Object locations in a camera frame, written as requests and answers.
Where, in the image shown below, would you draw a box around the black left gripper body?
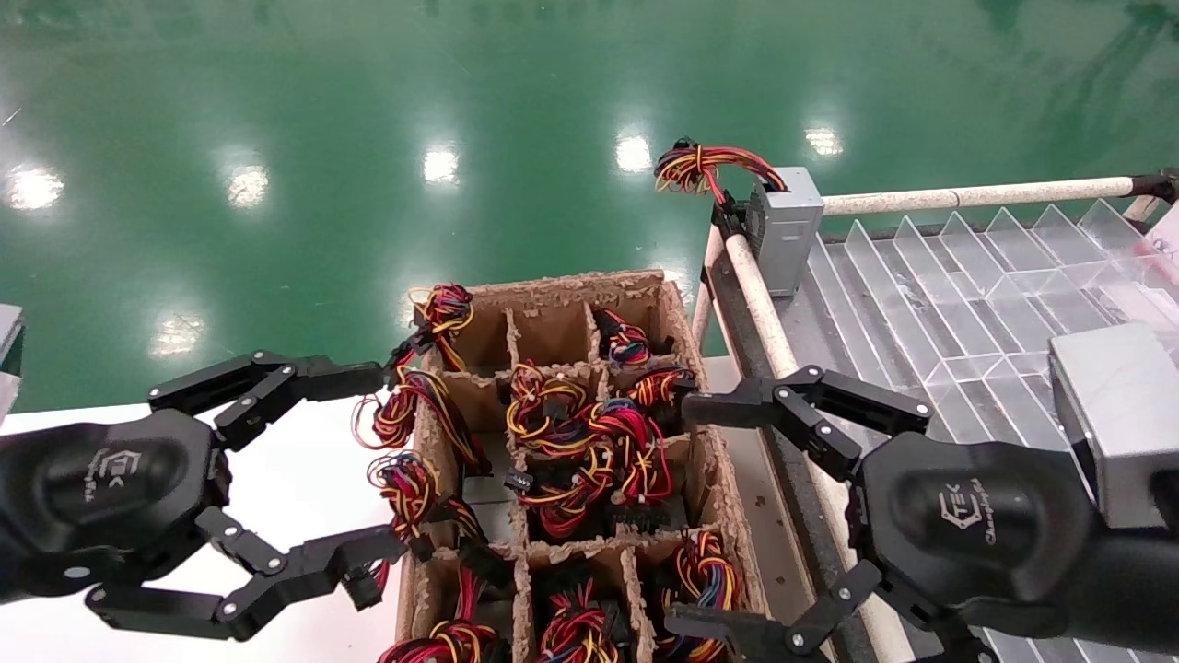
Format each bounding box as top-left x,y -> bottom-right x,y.
0,408 -> 233,609

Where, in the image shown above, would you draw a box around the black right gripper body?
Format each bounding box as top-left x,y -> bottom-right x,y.
846,431 -> 1179,646

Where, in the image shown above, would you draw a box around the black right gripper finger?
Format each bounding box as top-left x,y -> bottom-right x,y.
682,365 -> 933,482
663,560 -> 1000,663

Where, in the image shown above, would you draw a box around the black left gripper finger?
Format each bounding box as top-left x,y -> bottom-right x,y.
86,506 -> 409,643
147,350 -> 386,454

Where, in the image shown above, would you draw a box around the grey power supply coloured wires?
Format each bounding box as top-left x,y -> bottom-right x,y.
588,399 -> 675,506
629,365 -> 698,413
656,528 -> 743,663
376,543 -> 508,663
505,362 -> 592,452
537,578 -> 620,663
387,283 -> 477,371
594,309 -> 652,366
353,366 -> 489,478
505,447 -> 616,541
367,449 -> 484,553
654,138 -> 825,300

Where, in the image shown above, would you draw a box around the beige rack leg pipe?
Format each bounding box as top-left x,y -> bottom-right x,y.
689,226 -> 727,355

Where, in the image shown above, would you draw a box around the clear acrylic divider tray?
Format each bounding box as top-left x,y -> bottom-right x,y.
801,198 -> 1179,663

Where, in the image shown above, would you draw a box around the black pipe joint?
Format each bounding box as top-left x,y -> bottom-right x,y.
1133,168 -> 1179,205
709,193 -> 749,242

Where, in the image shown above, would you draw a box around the cardboard box with dividers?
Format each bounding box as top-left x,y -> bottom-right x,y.
396,269 -> 770,663

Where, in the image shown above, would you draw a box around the pink white area sign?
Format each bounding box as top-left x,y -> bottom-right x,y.
1142,204 -> 1179,259

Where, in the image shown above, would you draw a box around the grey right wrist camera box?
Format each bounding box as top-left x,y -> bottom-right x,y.
1048,322 -> 1179,532

